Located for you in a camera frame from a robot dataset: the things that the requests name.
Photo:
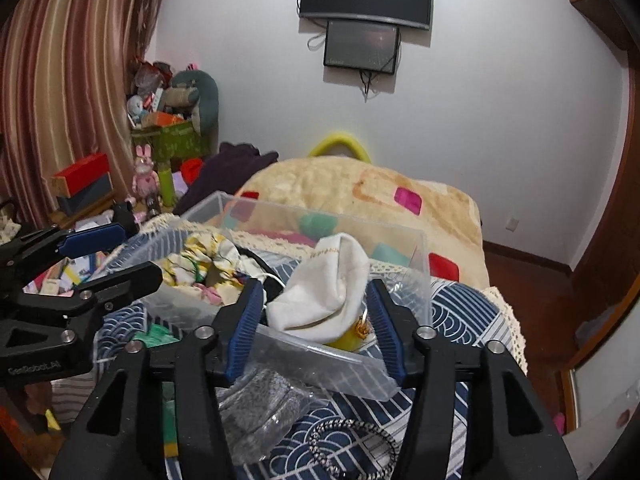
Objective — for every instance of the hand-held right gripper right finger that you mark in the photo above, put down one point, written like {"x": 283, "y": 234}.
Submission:
{"x": 386, "y": 330}

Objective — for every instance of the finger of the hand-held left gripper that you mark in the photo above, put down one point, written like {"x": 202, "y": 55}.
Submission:
{"x": 120, "y": 285}
{"x": 95, "y": 238}

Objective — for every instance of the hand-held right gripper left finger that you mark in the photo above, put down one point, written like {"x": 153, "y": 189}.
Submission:
{"x": 243, "y": 329}

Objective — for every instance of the floral fabric scrunchie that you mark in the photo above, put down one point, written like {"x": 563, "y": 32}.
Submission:
{"x": 200, "y": 265}

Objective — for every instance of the white cloth pouch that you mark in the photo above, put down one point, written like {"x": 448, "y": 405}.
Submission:
{"x": 320, "y": 290}

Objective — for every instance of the clear plastic storage box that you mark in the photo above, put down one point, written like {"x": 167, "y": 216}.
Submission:
{"x": 320, "y": 280}

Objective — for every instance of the yellow object with gold charm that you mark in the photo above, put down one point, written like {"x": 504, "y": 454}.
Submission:
{"x": 350, "y": 337}

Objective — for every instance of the red and grey box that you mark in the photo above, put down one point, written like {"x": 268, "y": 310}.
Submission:
{"x": 82, "y": 180}

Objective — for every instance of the clear bag with grey cloth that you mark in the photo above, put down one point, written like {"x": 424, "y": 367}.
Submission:
{"x": 270, "y": 400}

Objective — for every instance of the pink rabbit figure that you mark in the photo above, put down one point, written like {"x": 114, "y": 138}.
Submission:
{"x": 145, "y": 175}

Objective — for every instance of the navy wave pattern cloth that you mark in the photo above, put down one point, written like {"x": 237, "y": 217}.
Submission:
{"x": 470, "y": 320}

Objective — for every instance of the green bottle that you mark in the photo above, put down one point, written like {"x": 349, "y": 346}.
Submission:
{"x": 165, "y": 185}

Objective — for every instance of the red cloth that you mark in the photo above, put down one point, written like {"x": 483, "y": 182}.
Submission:
{"x": 191, "y": 170}

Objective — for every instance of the green cardboard box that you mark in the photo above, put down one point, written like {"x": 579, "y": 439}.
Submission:
{"x": 172, "y": 140}

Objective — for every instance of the beige patterned fleece blanket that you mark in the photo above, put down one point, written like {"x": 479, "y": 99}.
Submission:
{"x": 380, "y": 195}

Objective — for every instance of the dark purple garment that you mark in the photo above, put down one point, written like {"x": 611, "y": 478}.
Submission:
{"x": 225, "y": 170}

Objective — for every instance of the striped pink curtain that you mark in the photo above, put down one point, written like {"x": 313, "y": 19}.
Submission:
{"x": 75, "y": 75}

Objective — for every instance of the yellow curved frame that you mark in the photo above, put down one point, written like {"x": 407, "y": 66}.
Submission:
{"x": 340, "y": 144}

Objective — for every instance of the small black wall screen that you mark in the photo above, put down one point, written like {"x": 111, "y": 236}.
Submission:
{"x": 361, "y": 44}

